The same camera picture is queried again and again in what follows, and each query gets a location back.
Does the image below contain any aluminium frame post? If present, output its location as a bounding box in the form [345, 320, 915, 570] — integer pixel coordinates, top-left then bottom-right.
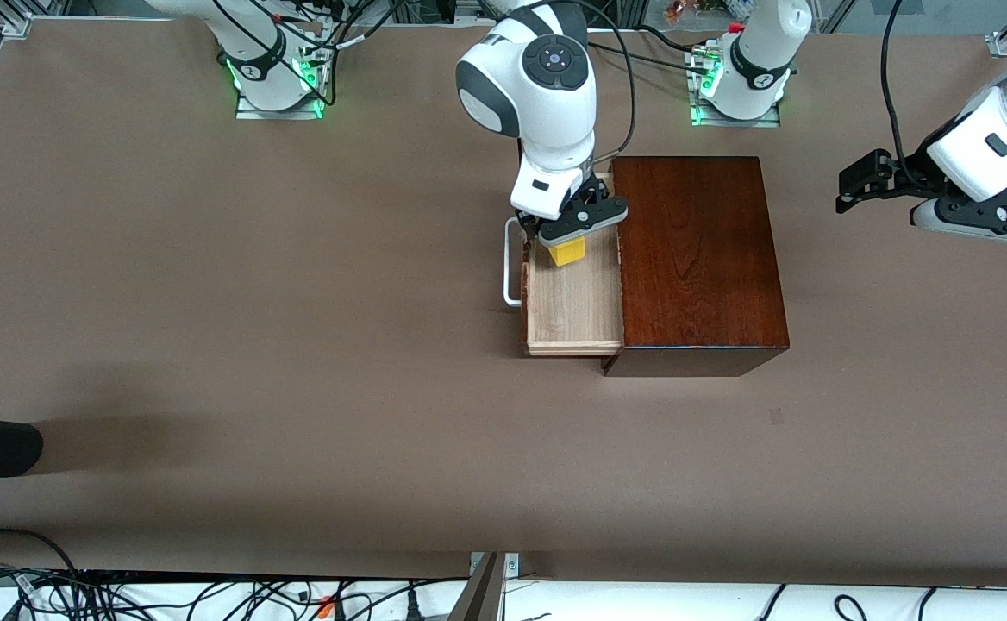
[448, 551, 522, 621]

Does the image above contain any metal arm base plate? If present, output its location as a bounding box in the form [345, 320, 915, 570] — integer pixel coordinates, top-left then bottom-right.
[235, 52, 328, 122]
[691, 52, 783, 129]

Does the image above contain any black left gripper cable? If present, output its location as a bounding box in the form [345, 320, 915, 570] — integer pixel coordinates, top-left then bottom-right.
[879, 0, 935, 178]

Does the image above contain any white metal drawer handle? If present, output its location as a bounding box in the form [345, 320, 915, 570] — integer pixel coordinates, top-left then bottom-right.
[503, 216, 529, 309]

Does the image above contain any wooden drawer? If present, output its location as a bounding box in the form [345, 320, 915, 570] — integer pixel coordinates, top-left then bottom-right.
[521, 171, 626, 358]

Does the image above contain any dark brown wooden cabinet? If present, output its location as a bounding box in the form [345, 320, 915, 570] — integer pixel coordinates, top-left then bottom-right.
[601, 155, 791, 379]

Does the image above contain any tangled black cable bundle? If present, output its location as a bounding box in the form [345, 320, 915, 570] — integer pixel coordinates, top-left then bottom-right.
[0, 528, 470, 621]

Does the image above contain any thin black table cable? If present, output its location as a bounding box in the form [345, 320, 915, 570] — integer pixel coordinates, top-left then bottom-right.
[588, 26, 716, 77]

